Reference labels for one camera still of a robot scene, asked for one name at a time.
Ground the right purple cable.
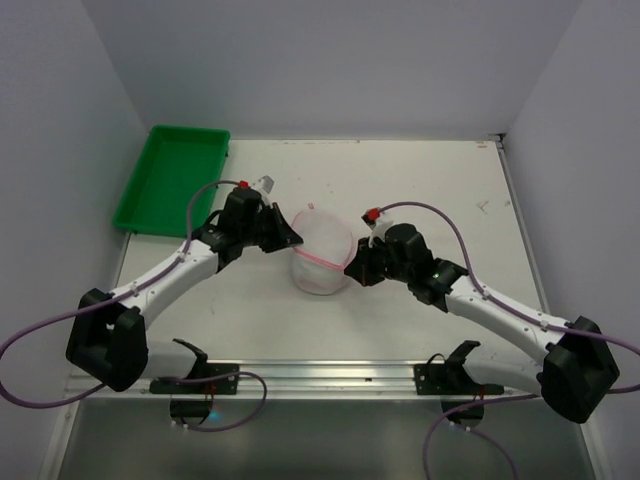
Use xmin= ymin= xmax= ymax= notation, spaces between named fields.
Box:
xmin=374 ymin=201 xmax=640 ymax=480

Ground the aluminium front rail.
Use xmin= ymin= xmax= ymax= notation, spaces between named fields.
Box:
xmin=64 ymin=357 xmax=551 ymax=401

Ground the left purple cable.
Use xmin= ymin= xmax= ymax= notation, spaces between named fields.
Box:
xmin=0 ymin=179 xmax=269 ymax=432

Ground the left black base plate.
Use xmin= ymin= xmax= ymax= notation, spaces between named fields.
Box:
xmin=149 ymin=362 xmax=240 ymax=395

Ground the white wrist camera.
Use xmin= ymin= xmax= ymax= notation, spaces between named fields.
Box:
xmin=238 ymin=175 xmax=275 ymax=207
xmin=361 ymin=207 xmax=393 ymax=248

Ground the green plastic tray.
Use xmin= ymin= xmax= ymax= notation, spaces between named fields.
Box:
xmin=113 ymin=125 xmax=231 ymax=238

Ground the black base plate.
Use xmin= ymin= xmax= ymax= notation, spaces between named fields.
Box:
xmin=413 ymin=353 xmax=505 ymax=396
xmin=149 ymin=362 xmax=240 ymax=395

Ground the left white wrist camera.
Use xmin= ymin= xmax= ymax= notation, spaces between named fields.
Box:
xmin=238 ymin=175 xmax=275 ymax=207

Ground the purple cable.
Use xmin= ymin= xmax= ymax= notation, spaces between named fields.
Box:
xmin=0 ymin=179 xmax=269 ymax=432
xmin=374 ymin=201 xmax=640 ymax=480

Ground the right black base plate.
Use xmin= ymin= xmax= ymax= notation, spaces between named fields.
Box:
xmin=413 ymin=353 xmax=505 ymax=396

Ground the aluminium right side rail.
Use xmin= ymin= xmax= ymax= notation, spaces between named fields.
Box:
xmin=492 ymin=133 xmax=549 ymax=313

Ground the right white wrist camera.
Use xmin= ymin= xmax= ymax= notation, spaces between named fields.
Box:
xmin=361 ymin=207 xmax=393 ymax=248

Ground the aluminium rail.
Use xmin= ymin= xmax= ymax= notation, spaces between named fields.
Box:
xmin=64 ymin=357 xmax=551 ymax=401
xmin=492 ymin=133 xmax=549 ymax=313

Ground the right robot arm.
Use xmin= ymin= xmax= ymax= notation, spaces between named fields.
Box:
xmin=344 ymin=223 xmax=620 ymax=424

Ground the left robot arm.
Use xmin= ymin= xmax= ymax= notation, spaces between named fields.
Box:
xmin=65 ymin=187 xmax=303 ymax=392

